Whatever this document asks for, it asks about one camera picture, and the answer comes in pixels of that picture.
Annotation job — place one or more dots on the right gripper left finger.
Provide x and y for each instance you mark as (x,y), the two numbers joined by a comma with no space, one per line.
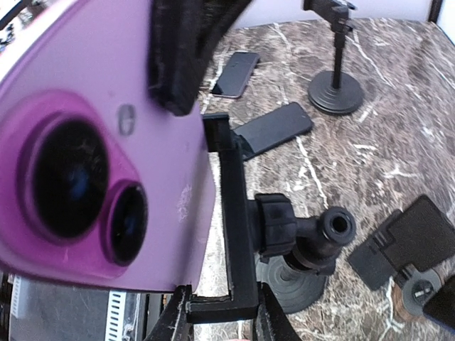
(172,324)

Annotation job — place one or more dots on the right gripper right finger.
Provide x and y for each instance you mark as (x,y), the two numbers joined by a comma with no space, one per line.
(271,322)

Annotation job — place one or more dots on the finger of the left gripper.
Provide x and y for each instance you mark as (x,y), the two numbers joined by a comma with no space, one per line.
(183,37)

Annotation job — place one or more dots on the pole phone stand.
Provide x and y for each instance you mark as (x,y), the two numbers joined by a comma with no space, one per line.
(265,225)
(335,92)

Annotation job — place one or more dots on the purple phone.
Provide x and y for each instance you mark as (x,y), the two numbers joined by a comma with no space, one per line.
(100,186)

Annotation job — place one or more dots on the black phone left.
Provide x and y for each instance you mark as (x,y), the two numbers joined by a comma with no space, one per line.
(235,75)

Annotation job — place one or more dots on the black phone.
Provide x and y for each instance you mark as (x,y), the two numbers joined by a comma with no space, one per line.
(273,129)
(235,75)

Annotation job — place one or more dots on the black phone centre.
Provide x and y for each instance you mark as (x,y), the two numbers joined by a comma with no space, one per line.
(273,129)

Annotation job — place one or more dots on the black folding phone stand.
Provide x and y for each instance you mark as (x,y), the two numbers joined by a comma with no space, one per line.
(414,239)

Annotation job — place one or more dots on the white cable duct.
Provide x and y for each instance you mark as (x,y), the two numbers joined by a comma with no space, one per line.
(41,311)

